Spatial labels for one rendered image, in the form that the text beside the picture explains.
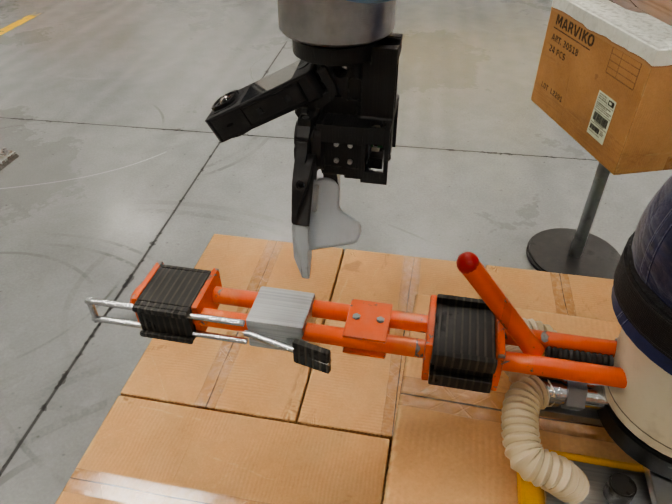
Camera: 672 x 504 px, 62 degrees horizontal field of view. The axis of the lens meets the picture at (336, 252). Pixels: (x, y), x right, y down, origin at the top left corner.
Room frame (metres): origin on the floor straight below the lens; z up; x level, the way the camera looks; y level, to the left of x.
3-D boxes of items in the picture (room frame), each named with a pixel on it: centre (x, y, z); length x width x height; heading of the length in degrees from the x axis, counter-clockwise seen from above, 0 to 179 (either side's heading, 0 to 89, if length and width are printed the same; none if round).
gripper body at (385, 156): (0.46, -0.01, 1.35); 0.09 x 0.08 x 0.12; 79
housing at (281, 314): (0.48, 0.07, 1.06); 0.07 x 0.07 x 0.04; 78
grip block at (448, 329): (0.44, -0.15, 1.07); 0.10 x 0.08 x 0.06; 168
